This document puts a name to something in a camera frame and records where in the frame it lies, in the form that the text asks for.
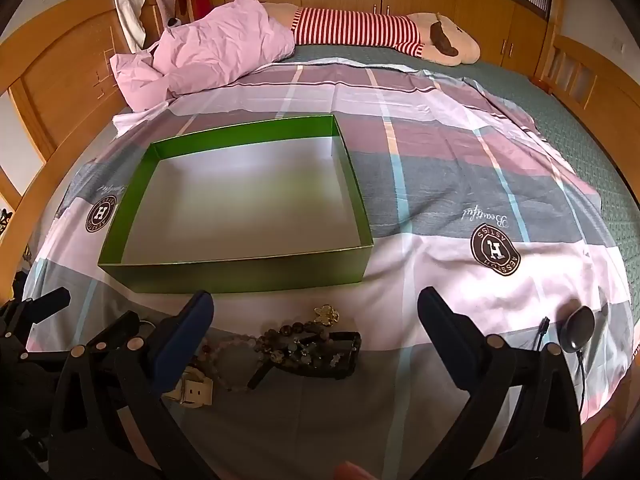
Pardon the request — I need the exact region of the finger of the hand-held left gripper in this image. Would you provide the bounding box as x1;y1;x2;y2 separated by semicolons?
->
22;287;72;323
86;310;143;348

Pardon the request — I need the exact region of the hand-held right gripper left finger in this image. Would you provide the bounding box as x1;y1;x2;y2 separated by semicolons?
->
50;290;216;480

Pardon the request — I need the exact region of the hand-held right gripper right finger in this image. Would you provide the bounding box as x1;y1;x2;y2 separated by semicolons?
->
415;287;585;480

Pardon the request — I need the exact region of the cream white wristwatch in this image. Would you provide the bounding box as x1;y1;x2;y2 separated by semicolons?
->
165;365;216;405

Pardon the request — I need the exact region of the brown bead bracelet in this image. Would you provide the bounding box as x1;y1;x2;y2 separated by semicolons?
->
250;321;331;368

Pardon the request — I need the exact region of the black wristwatch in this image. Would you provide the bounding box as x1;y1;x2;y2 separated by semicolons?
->
247;331;362;391

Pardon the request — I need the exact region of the green cardboard box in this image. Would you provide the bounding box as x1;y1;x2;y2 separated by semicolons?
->
97;115;375;295

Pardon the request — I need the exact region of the person's right hand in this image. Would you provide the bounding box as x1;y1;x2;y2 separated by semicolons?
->
334;461;383;480

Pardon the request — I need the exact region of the black round puck device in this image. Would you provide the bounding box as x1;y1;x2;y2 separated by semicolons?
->
560;306;596;356

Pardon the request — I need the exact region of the plaid printed bed sheet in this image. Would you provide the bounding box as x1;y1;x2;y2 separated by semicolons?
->
25;57;636;480

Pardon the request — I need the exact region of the wooden headboard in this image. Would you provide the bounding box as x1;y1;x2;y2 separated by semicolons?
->
0;0;168;216

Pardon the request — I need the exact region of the green bedspread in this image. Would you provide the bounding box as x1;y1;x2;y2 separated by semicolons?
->
277;42;640;361

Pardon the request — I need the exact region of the wooden footboard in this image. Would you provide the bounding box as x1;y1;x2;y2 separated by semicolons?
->
530;25;640;128

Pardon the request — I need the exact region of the pink quilt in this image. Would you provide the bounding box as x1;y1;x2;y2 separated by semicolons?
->
109;0;297;112

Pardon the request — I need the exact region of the striped plush toy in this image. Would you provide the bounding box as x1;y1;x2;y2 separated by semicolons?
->
262;2;482;67

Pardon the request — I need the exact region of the white garment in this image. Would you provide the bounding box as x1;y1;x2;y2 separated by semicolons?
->
110;0;151;55

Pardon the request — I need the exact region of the pink bead bracelet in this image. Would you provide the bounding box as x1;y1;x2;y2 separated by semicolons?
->
197;337;261;393

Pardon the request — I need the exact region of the small black cable plug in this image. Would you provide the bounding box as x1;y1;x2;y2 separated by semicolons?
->
530;317;549;352

